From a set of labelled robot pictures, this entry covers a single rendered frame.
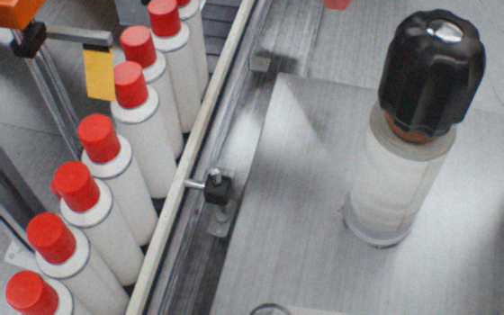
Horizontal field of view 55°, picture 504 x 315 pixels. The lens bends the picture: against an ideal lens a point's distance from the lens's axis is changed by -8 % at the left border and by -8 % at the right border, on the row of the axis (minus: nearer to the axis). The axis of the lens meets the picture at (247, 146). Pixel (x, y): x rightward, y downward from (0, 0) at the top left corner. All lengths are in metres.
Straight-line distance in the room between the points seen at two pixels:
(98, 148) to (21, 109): 0.43
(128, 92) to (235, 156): 0.27
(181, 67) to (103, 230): 0.22
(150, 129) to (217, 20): 0.36
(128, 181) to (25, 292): 0.16
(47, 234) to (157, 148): 0.19
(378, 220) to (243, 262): 0.16
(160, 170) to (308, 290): 0.22
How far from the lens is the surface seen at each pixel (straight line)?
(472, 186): 0.70
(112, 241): 0.51
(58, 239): 0.43
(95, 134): 0.47
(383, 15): 0.96
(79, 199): 0.45
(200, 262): 0.67
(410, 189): 0.52
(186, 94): 0.64
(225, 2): 0.89
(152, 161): 0.58
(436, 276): 0.63
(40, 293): 0.41
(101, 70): 0.50
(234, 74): 0.77
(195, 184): 0.62
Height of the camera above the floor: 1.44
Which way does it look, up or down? 55 degrees down
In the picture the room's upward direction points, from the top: 3 degrees counter-clockwise
